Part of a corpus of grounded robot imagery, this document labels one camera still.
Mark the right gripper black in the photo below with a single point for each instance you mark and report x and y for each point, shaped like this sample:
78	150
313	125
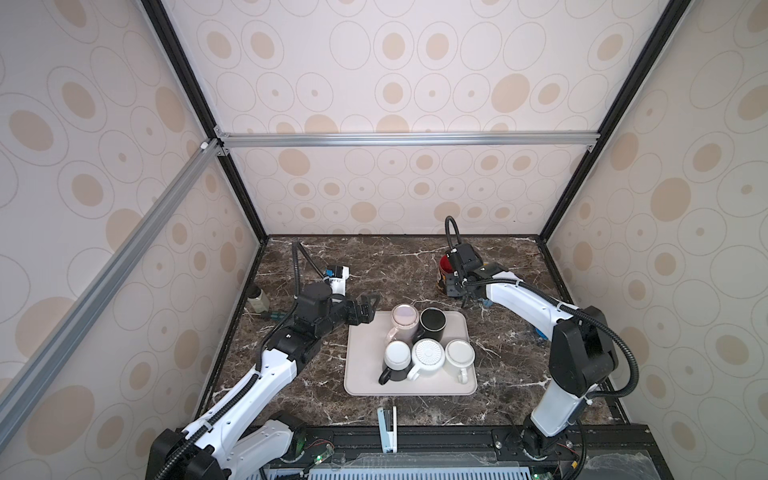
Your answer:
450	285

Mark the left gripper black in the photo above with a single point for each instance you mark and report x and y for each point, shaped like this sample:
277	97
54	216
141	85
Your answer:
365	313

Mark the black skull mug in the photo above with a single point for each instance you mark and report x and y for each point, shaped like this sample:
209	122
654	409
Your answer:
445	270

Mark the black white mug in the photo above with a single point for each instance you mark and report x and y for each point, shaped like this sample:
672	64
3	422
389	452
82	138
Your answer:
397	362

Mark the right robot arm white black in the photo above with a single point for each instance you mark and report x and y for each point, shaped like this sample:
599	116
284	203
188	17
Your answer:
587	359

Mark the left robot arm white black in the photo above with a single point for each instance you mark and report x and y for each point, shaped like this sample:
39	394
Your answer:
217	445

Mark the pink iridescent mug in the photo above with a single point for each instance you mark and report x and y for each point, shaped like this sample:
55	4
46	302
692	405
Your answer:
404	323

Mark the small black mug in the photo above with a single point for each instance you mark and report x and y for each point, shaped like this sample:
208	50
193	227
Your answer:
432	324

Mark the white ribbed-base mug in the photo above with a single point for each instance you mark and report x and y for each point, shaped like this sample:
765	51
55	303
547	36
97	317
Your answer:
428	357

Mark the plain white mug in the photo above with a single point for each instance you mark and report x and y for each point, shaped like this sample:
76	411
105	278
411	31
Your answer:
459	359

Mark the white blue clip stand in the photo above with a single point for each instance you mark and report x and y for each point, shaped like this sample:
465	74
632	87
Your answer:
388	429

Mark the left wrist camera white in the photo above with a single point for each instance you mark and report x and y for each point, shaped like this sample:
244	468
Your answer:
336	277

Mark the green handled screwdriver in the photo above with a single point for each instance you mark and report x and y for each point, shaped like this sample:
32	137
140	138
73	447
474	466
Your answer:
276	316

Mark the horizontal aluminium frame bar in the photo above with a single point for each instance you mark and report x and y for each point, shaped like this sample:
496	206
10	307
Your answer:
409	139

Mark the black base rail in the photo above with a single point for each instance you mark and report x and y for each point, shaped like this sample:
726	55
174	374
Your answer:
470	452

